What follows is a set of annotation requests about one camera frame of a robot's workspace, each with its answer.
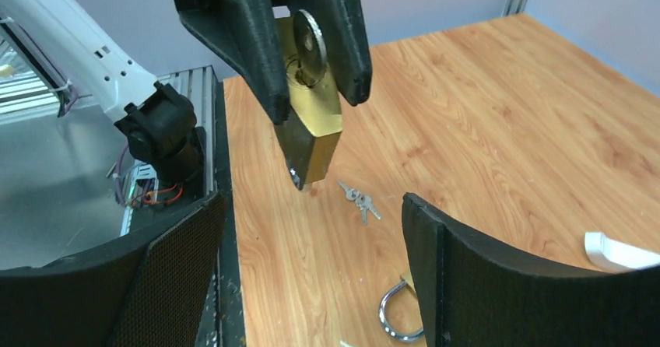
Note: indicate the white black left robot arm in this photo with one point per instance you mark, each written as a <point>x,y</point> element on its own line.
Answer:
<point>158,122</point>

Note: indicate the metal clothes rack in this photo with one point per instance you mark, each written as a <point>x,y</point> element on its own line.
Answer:
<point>615,256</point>

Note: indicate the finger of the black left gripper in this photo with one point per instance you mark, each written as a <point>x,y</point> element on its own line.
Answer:
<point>342,26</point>
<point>243,34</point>

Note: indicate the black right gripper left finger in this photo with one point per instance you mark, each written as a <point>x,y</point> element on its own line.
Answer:
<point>73,301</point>

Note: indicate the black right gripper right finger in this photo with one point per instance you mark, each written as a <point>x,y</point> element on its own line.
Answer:
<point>476,290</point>

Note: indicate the small brass padlock open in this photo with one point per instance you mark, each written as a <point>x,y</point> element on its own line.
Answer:
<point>397,311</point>

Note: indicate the small loose key bunch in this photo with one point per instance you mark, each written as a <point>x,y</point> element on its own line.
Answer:
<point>363,202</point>

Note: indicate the large brass padlock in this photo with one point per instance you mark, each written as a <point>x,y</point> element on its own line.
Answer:
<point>309,135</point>

